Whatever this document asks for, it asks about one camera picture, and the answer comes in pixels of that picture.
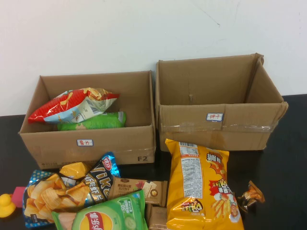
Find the small orange brown snack packet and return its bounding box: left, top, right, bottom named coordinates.
left=237, top=180, right=266, bottom=213

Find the large yellow fries snack bag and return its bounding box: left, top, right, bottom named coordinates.
left=165, top=138, right=245, bottom=230

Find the small yellow snack bag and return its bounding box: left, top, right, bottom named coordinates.
left=59, top=162, right=93, bottom=180

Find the taped cardboard box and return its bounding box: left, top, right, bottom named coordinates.
left=155, top=52, right=289, bottom=152

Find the cardboard box with F2 print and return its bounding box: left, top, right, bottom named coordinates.
left=19, top=70, right=156, bottom=170

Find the green chips bag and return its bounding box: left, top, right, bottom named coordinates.
left=57, top=111, right=127, bottom=131

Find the brown soda cracker packet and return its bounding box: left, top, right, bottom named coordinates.
left=107, top=176, right=168, bottom=207

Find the red potato chips bag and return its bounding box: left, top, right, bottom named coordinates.
left=27, top=87, right=120, bottom=125

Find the plain brown cracker packet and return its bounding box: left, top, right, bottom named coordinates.
left=145, top=203, right=168, bottom=230

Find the green cucumber Lays bag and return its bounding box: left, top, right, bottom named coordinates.
left=51, top=189, right=148, bottom=230

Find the blue ridged chips bag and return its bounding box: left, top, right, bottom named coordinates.
left=22, top=169, right=91, bottom=228

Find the pink block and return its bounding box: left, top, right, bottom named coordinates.
left=12, top=186, right=26, bottom=208

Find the yellow rubber duck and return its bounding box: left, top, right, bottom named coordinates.
left=0, top=193, right=16, bottom=218

